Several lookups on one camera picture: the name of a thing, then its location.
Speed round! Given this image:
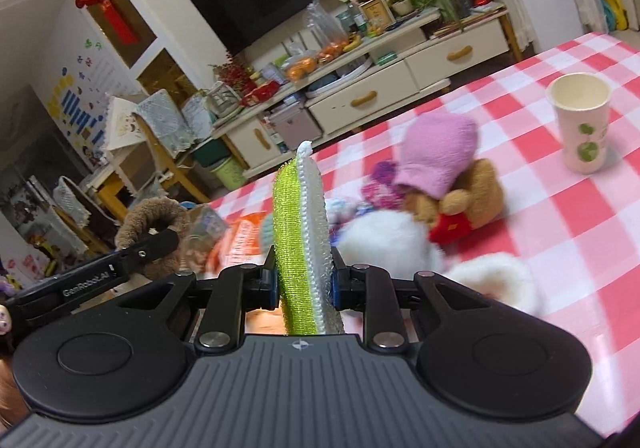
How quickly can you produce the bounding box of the green white scrub sponge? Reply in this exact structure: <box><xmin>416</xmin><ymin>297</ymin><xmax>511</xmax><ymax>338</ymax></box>
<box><xmin>272</xmin><ymin>141</ymin><xmax>344</xmax><ymax>335</ymax></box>

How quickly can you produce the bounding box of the light blue fluffy slipper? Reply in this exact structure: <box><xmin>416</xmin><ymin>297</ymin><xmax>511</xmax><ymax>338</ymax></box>
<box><xmin>336</xmin><ymin>209</ymin><xmax>445</xmax><ymax>280</ymax></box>

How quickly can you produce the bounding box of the brown teddy bear red shirt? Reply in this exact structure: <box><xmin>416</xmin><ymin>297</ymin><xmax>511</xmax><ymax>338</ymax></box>
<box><xmin>402</xmin><ymin>159</ymin><xmax>504</xmax><ymax>246</ymax></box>

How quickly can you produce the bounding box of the pink knit hat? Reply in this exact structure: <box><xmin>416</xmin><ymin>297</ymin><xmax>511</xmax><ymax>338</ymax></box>
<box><xmin>394</xmin><ymin>112</ymin><xmax>478</xmax><ymax>200</ymax></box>

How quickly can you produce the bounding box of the white fluffy slipper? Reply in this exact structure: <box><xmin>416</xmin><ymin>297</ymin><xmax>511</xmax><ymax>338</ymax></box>
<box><xmin>445</xmin><ymin>252</ymin><xmax>542</xmax><ymax>316</ymax></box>

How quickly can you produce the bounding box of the orange white snack bag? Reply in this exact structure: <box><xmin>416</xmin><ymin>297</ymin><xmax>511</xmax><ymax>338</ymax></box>
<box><xmin>205</xmin><ymin>212</ymin><xmax>267</xmax><ymax>278</ymax></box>

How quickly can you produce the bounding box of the grey-green crocheted item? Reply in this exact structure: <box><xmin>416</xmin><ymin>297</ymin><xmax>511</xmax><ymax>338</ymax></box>
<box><xmin>258</xmin><ymin>213</ymin><xmax>274</xmax><ymax>255</ymax></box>

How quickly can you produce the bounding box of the purple knit sock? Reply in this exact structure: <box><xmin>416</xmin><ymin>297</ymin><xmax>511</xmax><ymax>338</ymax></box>
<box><xmin>361</xmin><ymin>161</ymin><xmax>404</xmax><ymax>209</ymax></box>

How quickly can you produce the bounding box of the green waste bin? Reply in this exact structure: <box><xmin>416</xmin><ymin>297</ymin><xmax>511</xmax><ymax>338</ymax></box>
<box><xmin>210</xmin><ymin>156</ymin><xmax>246</xmax><ymax>191</ymax></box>

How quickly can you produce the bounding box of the wooden chair with lace cover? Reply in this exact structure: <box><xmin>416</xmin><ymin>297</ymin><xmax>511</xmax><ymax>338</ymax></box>
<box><xmin>102</xmin><ymin>89</ymin><xmax>208</xmax><ymax>203</ymax></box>

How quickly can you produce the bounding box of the grey storage box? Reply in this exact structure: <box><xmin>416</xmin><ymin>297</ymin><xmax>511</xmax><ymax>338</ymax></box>
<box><xmin>269</xmin><ymin>105</ymin><xmax>322</xmax><ymax>151</ymax></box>

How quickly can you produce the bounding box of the cream TV cabinet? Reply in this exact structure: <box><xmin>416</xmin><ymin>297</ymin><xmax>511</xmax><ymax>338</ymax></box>
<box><xmin>214</xmin><ymin>6</ymin><xmax>522</xmax><ymax>179</ymax></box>

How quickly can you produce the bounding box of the red white checkered tablecloth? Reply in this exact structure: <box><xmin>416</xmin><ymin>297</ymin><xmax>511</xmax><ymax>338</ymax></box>
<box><xmin>207</xmin><ymin>30</ymin><xmax>640</xmax><ymax>438</ymax></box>

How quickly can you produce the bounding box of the bag of oranges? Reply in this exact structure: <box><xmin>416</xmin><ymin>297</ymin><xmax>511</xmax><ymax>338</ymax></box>
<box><xmin>284</xmin><ymin>56</ymin><xmax>318</xmax><ymax>82</ymax></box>

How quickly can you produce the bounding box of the framed picture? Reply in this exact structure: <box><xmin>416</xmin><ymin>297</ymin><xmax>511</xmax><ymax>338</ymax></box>
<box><xmin>360</xmin><ymin>0</ymin><xmax>396</xmax><ymax>34</ymax></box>

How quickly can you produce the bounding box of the white paper cup green print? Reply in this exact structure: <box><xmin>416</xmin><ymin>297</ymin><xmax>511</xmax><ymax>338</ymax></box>
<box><xmin>547</xmin><ymin>73</ymin><xmax>612</xmax><ymax>175</ymax></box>

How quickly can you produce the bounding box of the brown fuzzy ring item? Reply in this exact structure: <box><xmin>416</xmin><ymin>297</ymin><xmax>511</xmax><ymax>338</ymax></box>
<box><xmin>115</xmin><ymin>197</ymin><xmax>191</xmax><ymax>281</ymax></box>

